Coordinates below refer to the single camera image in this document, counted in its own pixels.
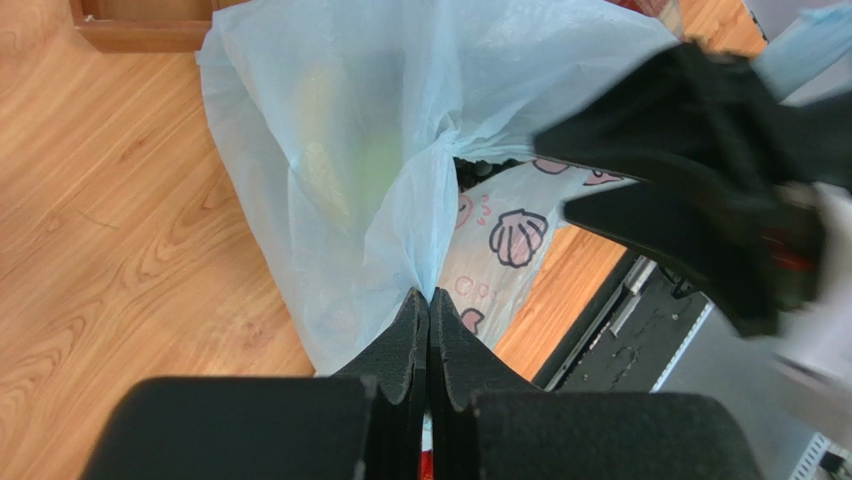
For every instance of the light blue plastic bag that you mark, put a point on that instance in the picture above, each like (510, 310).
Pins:
(338, 123)

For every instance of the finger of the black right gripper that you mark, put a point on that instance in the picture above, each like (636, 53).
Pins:
(681, 113)
(736, 277)

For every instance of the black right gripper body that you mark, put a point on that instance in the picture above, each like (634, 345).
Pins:
(807, 145)

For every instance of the wooden compartment tray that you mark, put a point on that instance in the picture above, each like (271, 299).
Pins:
(145, 26)

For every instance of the dark fake grape bunch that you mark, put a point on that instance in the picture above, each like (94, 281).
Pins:
(469, 174)

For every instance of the red plaid folded cloth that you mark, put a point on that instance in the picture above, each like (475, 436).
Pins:
(667, 12)

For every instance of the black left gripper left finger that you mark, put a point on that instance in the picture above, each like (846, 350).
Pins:
(362, 422)

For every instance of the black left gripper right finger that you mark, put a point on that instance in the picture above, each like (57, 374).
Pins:
(491, 423)

